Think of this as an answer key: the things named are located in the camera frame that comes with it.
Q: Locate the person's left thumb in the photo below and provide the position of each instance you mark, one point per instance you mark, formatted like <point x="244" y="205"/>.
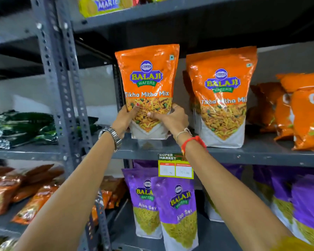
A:
<point x="133" y="111"/>

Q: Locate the purple snack pouch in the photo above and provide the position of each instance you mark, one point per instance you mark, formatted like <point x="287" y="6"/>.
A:
<point x="212" y="209"/>
<point x="261" y="180"/>
<point x="284" y="196"/>
<point x="140" y="196"/>
<point x="178" y="206"/>
<point x="310" y="206"/>

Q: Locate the orange crisps packet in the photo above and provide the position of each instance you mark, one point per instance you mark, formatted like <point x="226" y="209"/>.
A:
<point x="308" y="120"/>
<point x="298" y="82"/>
<point x="264" y="107"/>

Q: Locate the red packet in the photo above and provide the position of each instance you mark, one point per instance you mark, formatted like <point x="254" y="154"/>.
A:
<point x="135" y="0"/>

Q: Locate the yellow sleeve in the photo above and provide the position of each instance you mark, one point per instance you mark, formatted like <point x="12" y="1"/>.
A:
<point x="293" y="245"/>

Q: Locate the person's right hand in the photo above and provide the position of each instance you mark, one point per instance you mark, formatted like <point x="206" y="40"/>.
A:
<point x="174" y="122"/>

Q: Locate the person's right forearm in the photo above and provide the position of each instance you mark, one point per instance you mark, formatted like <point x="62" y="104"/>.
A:
<point x="238" y="201"/>

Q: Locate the grey metal shelf rack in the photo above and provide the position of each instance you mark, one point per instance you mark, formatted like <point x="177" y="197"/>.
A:
<point x="51" y="75"/>
<point x="251" y="154"/>

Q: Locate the person's left forearm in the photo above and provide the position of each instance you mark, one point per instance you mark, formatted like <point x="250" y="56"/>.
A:
<point x="68" y="201"/>

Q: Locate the yellow biscuit packet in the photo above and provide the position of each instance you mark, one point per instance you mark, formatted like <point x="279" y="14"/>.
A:
<point x="104" y="5"/>

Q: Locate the orange snack mix pouch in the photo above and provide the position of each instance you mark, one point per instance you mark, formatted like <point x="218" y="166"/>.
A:
<point x="149" y="75"/>
<point x="222" y="101"/>

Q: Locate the silver wristwatch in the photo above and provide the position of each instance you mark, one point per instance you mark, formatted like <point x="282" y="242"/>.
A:
<point x="114" y="137"/>

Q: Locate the yellow-green shelf price tag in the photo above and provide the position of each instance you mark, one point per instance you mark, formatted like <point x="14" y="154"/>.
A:
<point x="175" y="167"/>

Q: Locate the person's right thumb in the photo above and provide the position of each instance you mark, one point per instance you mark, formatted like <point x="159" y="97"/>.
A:
<point x="158" y="116"/>

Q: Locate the person's left hand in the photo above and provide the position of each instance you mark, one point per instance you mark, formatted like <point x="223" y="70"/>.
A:
<point x="121" y="121"/>

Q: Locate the pile of brown-orange packets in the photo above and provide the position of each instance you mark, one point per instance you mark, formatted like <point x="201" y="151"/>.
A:
<point x="21" y="190"/>

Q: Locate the pile of green packets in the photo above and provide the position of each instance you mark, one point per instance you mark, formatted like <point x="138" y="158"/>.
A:
<point x="23" y="128"/>

